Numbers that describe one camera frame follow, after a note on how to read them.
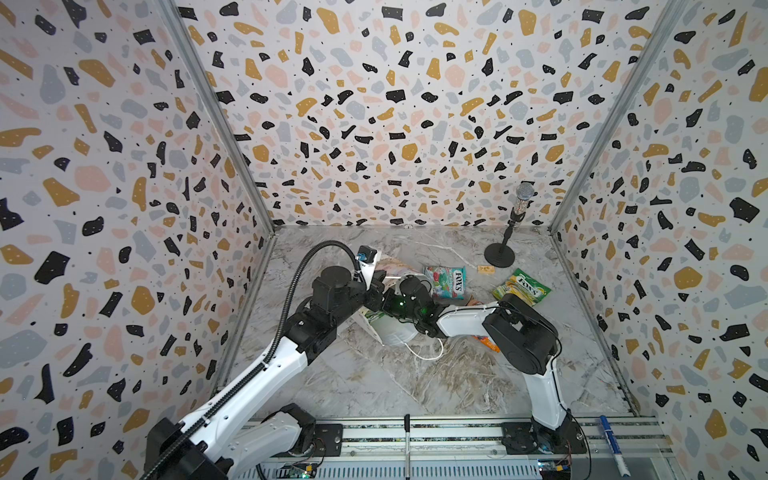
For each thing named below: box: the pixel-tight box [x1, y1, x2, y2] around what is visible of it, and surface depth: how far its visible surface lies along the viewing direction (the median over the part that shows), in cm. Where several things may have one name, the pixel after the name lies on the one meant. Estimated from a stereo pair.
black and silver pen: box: [404, 414, 411, 480], surface depth 76 cm
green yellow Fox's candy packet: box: [492, 268, 551, 307], surface depth 105 cm
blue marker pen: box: [600, 415, 632, 477], surface depth 74 cm
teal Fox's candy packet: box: [424, 266, 467, 299], surface depth 105 cm
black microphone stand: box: [484, 207, 526, 268], surface depth 115 cm
